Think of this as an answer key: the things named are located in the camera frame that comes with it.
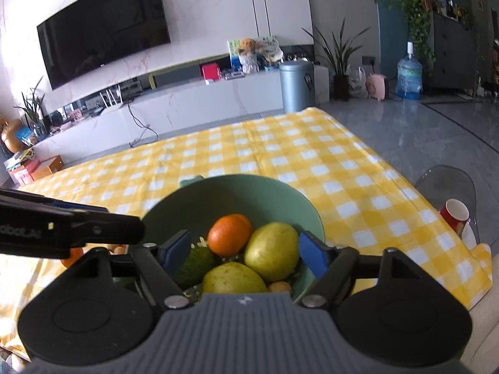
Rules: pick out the green colander bowl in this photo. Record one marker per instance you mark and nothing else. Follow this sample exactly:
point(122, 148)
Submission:
point(218, 194)

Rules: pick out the red mug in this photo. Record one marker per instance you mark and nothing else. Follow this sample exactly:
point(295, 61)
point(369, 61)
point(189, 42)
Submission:
point(452, 216)

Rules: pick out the blue water jug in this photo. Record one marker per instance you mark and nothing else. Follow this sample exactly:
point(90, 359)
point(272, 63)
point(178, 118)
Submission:
point(409, 78)

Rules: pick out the reddish yellow pear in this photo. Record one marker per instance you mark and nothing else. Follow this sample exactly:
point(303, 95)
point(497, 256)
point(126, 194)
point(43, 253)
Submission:
point(234, 278)

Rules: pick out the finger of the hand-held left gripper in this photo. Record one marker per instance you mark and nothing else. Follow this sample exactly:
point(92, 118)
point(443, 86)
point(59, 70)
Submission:
point(109, 228)
point(78, 206)

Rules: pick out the brown teddy bear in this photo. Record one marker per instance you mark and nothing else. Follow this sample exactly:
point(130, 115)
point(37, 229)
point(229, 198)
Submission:
point(247, 46)

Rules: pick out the white marble tv console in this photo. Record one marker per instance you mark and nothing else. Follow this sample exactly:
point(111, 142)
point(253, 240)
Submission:
point(195, 105)

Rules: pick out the pink space heater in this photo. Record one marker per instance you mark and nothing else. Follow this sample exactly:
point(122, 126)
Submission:
point(376, 87)

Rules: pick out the leafy pothos plant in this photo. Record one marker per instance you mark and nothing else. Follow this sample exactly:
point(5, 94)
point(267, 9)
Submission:
point(413, 11)

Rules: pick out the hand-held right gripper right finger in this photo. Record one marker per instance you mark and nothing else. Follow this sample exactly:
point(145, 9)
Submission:
point(312, 255)

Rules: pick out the green cucumber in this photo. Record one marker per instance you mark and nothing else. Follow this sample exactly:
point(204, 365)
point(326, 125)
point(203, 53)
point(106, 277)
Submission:
point(195, 265)

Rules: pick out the long-leaf potted plant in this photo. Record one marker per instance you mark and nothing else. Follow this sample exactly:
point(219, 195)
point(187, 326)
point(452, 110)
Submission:
point(341, 85)

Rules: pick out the yellow green pear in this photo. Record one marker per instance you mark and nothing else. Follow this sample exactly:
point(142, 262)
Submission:
point(273, 251)

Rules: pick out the red box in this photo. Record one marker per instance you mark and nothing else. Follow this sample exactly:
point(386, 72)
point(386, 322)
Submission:
point(210, 72)

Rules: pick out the round paper fan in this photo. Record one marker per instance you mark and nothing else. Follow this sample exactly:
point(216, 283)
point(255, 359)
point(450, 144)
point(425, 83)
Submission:
point(271, 46)

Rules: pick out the grey round trash can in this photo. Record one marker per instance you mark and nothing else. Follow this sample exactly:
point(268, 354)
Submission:
point(296, 89)

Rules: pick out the orange cardboard box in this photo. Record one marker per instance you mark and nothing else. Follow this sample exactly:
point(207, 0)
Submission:
point(46, 167)

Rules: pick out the black wall television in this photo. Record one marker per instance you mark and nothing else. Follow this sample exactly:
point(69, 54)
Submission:
point(101, 27)

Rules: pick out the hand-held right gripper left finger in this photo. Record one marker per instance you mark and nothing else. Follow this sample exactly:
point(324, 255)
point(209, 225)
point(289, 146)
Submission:
point(177, 251)

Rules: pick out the yellow checked tablecloth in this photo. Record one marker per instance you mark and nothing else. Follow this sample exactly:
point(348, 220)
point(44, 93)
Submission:
point(273, 144)

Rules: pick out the golden gourd ornament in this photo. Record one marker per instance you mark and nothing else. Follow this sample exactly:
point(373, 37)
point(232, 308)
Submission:
point(11, 136)

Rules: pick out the dark grey cabinet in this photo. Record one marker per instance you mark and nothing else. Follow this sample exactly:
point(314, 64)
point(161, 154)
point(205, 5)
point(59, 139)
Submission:
point(452, 54)

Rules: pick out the grey transparent chair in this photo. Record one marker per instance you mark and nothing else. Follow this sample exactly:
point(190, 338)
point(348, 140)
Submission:
point(440, 183)

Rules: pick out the white router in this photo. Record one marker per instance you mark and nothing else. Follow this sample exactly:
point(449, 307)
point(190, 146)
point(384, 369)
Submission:
point(111, 103)

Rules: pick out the green picture card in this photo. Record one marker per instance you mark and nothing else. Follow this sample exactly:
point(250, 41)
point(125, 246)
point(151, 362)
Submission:
point(233, 52)

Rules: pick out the plant in glass vase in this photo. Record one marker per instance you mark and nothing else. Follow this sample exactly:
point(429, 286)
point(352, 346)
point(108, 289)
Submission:
point(33, 113)

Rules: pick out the blue snack bag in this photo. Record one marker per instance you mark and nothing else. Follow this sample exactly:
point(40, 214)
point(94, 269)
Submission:
point(26, 135)

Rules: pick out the white plastic bag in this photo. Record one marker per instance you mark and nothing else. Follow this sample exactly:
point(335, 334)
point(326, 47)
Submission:
point(356, 83)

